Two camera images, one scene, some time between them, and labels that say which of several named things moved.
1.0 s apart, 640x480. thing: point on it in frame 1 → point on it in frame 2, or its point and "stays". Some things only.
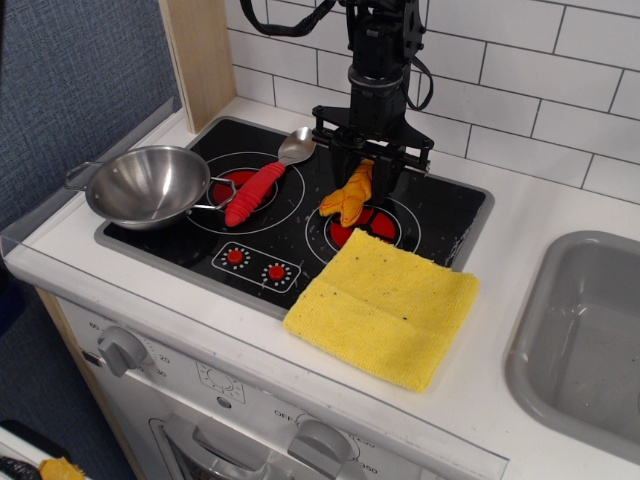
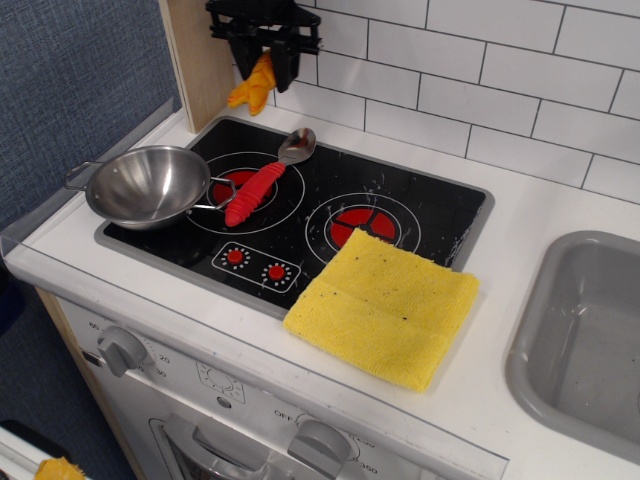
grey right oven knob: [320, 446] stays
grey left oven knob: [120, 350] stays
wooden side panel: [199, 45] stays
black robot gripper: [376, 123] → [253, 25]
